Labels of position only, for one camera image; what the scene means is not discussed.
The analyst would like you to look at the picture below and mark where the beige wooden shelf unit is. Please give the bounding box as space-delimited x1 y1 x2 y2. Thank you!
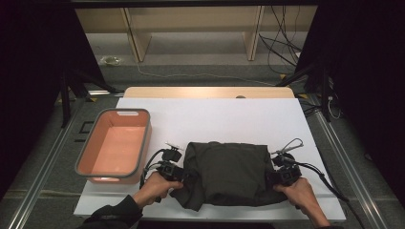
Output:
75 5 318 63

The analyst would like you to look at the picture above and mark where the orange basket with grey rim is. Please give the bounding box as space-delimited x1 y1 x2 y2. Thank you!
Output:
75 108 153 185

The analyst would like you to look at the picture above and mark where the person's left hand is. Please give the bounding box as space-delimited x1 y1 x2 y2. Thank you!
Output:
133 171 185 209

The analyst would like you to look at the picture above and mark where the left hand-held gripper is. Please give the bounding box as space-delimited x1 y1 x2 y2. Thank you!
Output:
155 141 186 183

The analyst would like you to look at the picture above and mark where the aluminium floor rail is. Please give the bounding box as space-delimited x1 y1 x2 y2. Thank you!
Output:
6 94 94 229
307 94 390 229

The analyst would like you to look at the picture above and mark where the crumpled clear plastic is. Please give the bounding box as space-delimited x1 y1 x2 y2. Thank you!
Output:
99 55 122 67

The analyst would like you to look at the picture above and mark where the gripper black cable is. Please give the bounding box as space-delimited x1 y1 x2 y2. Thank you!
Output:
139 148 166 190
286 160 366 229

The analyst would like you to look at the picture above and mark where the person's right hand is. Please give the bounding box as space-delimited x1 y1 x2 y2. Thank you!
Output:
273 177 318 214

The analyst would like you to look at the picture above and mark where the dark pleated skirt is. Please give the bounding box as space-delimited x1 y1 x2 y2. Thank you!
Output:
170 141 289 213

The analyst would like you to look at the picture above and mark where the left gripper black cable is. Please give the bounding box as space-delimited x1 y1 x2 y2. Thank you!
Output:
139 148 166 190

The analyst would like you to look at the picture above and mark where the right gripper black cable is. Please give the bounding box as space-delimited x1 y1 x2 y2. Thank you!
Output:
286 160 366 229

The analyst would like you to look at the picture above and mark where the black curtain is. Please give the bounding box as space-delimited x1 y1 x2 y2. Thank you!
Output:
0 0 106 201
294 0 405 204

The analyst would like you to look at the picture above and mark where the black tripod stand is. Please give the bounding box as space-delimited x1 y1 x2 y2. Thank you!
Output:
275 56 333 123
58 68 120 128

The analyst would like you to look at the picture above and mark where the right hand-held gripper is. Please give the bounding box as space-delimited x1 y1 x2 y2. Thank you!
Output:
267 137 305 188

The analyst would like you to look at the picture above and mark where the short aluminium bar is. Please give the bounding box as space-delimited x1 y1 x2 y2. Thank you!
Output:
86 89 126 97

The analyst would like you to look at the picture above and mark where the tangle of black cables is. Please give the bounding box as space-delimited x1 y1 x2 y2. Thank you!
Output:
258 5 304 75

